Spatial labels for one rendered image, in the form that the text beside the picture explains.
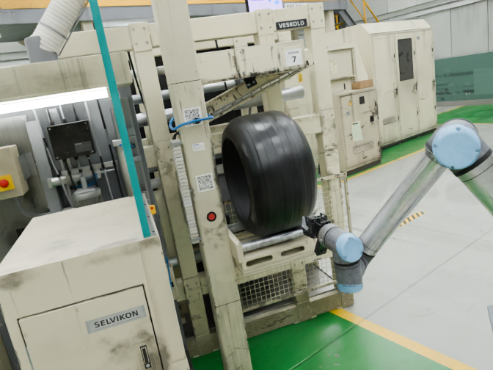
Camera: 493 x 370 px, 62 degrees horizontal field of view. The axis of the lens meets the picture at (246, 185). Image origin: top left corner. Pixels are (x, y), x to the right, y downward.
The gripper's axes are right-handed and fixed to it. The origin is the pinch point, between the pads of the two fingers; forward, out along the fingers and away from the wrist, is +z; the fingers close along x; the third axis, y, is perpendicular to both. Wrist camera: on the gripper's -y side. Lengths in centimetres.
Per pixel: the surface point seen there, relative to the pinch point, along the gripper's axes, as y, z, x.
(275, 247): -13.4, 16.8, 9.0
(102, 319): 9, -47, 79
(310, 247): -17.2, 14.4, -7.3
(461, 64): 17, 816, -894
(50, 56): 86, 52, 86
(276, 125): 41.7, 15.9, 0.0
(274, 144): 34.9, 9.0, 4.9
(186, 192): 19, 28, 42
